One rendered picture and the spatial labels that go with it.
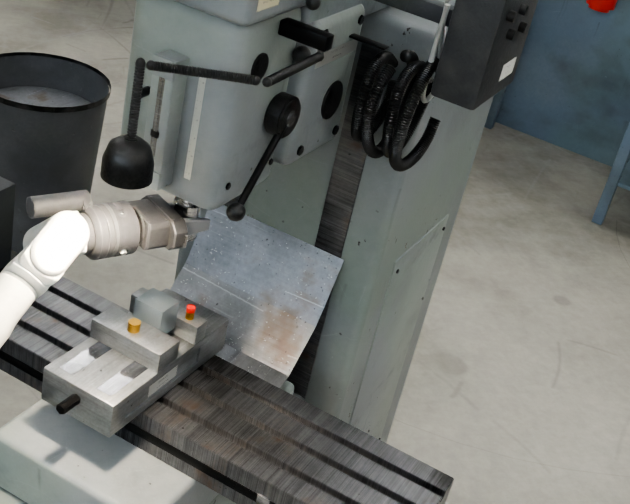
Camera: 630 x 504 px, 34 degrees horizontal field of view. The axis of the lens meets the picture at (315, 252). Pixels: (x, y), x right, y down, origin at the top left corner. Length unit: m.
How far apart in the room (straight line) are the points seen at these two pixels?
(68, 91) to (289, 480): 2.50
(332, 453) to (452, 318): 2.25
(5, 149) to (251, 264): 1.70
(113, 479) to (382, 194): 0.72
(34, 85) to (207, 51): 2.53
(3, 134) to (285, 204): 1.73
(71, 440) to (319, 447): 0.44
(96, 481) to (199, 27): 0.78
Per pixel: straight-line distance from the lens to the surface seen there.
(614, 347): 4.24
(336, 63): 1.75
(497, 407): 3.65
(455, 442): 3.43
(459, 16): 1.65
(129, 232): 1.65
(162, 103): 1.54
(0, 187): 2.07
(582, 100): 5.86
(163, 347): 1.81
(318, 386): 2.24
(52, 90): 3.99
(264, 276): 2.12
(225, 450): 1.79
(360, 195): 2.00
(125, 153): 1.42
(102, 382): 1.78
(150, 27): 1.57
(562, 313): 4.32
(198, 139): 1.57
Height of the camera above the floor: 2.09
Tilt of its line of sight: 30 degrees down
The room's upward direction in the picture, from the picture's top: 13 degrees clockwise
